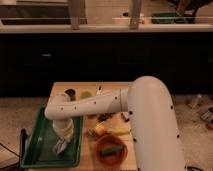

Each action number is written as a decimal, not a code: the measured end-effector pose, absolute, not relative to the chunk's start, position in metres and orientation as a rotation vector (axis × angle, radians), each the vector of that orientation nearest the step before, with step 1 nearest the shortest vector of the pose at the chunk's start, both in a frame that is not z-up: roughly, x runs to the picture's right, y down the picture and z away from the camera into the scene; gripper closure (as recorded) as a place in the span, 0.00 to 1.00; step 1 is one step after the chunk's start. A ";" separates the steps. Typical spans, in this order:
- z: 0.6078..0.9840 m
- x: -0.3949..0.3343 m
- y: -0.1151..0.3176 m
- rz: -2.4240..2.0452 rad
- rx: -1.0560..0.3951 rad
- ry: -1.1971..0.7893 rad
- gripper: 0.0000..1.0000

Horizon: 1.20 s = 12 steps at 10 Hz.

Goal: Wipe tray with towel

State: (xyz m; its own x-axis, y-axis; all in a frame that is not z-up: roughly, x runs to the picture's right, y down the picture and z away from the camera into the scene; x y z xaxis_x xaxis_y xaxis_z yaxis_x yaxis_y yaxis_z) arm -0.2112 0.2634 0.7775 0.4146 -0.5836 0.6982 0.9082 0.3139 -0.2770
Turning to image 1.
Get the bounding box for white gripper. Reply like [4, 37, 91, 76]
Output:
[52, 118, 74, 143]

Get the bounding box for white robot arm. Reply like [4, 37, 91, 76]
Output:
[45, 76, 186, 171]

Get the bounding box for green plastic tray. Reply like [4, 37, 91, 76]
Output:
[21, 107, 83, 169]

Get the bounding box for green tray on counter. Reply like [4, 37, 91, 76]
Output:
[151, 12, 188, 24]

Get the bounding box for dark round toy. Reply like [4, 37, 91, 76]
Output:
[65, 89, 76, 101]

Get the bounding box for yellow toy banana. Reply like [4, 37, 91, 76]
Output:
[93, 123, 130, 136]

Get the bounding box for green round toy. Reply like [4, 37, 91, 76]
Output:
[80, 91, 92, 99]

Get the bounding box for green toy vegetable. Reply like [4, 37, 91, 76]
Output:
[99, 145, 124, 156]

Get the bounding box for orange plastic bowl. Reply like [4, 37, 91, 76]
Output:
[95, 135, 128, 168]

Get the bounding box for black counter cabinet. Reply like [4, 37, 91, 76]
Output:
[0, 25, 213, 97]

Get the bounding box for black cable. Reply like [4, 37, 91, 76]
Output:
[0, 128, 28, 170]

